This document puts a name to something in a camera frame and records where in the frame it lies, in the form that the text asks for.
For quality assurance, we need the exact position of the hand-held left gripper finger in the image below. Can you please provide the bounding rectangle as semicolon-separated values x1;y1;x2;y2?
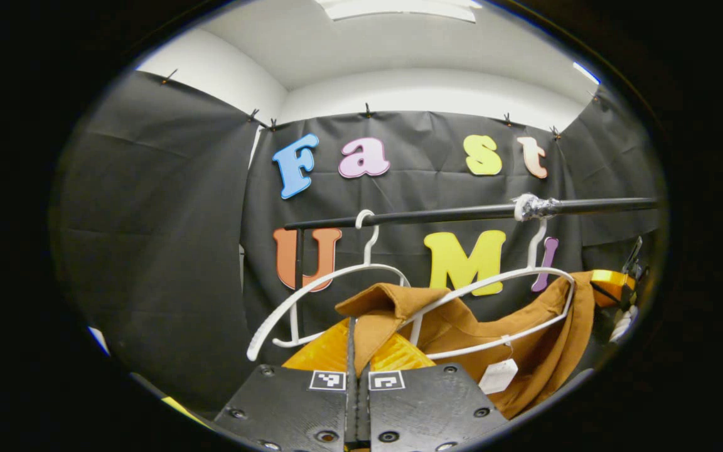
214;317;357;452
358;333;510;452

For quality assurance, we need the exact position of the large ceiling light panel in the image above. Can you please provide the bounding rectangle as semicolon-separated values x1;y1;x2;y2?
314;0;481;23

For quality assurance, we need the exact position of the brown shirt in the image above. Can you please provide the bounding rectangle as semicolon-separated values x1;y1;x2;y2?
335;271;597;420

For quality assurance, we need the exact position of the white plastic hanger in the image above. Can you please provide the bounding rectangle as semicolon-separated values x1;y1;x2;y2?
407;213;577;362
247;209;411;363

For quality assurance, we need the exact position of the black backdrop cloth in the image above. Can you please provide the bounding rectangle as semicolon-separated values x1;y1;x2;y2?
51;69;667;415

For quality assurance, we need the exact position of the grey tape wrap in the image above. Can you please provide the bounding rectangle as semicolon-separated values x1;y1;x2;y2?
514;193;563;222

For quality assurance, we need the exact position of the black clothes rack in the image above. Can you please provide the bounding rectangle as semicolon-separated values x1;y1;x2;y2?
283;196;661;296

